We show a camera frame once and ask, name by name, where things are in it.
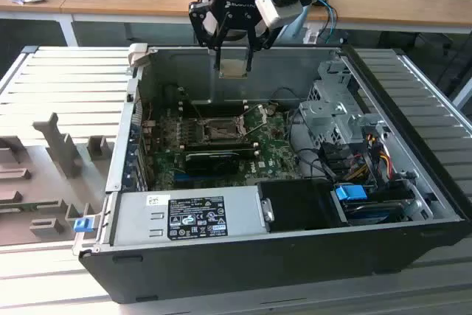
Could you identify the grey parts rack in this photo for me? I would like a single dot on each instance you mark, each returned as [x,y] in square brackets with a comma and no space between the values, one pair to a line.
[44,182]

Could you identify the silver power supply unit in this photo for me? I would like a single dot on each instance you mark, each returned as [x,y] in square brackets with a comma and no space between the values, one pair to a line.
[136,219]

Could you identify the pale grey slanted support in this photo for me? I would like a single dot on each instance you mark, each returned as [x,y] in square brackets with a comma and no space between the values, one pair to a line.
[295,23]

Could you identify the green motherboard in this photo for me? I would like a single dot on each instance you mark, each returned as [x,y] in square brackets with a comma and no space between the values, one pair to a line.
[273,152]

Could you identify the black RAM slot bank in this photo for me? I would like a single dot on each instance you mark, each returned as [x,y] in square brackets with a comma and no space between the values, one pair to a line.
[221,147]
[221,108]

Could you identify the CPU socket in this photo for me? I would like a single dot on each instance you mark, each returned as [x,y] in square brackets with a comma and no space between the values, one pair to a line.
[221,130]

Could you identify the blue case latch clip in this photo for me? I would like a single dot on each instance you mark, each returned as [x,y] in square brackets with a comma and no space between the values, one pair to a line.
[82,225]

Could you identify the black open PC case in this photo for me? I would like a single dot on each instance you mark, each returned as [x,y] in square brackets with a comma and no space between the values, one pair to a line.
[221,274]

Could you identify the silver CPU plate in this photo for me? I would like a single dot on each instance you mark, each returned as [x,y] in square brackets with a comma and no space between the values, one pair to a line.
[232,68]

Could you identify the black graphics card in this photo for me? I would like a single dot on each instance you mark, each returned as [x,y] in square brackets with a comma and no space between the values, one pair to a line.
[210,163]

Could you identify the black plastic shroud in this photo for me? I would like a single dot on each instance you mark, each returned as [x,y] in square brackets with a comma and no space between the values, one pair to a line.
[295,204]

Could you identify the metal drive cage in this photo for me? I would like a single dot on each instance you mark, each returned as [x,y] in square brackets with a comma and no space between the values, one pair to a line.
[324,116]

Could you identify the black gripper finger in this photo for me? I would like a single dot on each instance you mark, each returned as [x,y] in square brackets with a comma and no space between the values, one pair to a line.
[263,38]
[201,23]

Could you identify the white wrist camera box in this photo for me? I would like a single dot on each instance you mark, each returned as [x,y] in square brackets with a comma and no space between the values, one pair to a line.
[274,16]

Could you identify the blue disk carrier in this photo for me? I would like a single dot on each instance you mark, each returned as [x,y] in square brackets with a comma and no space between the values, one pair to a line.
[350,193]

